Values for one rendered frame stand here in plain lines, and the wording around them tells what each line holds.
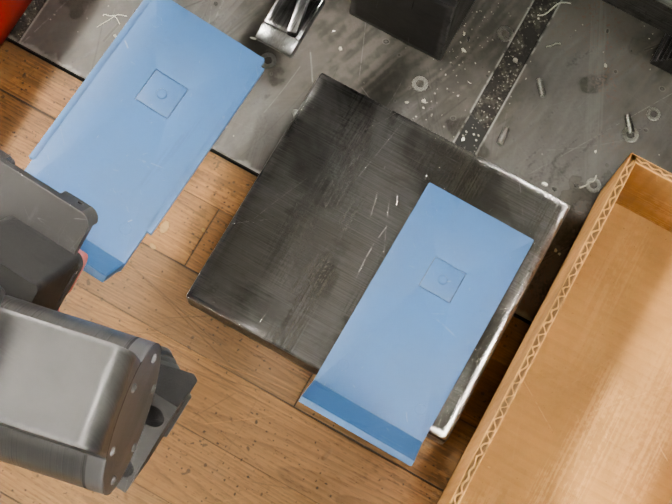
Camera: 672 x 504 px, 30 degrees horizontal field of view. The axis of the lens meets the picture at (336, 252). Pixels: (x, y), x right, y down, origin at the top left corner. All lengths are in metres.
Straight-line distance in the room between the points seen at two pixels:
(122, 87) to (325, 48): 0.16
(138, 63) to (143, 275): 0.14
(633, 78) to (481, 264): 0.17
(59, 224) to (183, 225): 0.23
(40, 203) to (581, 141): 0.37
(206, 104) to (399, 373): 0.19
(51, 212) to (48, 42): 0.28
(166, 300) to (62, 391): 0.33
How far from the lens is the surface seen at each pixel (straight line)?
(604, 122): 0.80
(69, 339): 0.42
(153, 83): 0.68
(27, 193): 0.54
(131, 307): 0.75
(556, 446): 0.74
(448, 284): 0.73
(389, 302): 0.72
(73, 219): 0.54
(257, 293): 0.72
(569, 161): 0.78
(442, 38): 0.77
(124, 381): 0.42
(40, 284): 0.50
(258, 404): 0.73
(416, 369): 0.71
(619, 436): 0.75
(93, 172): 0.66
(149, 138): 0.67
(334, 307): 0.72
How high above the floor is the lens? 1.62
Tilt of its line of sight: 75 degrees down
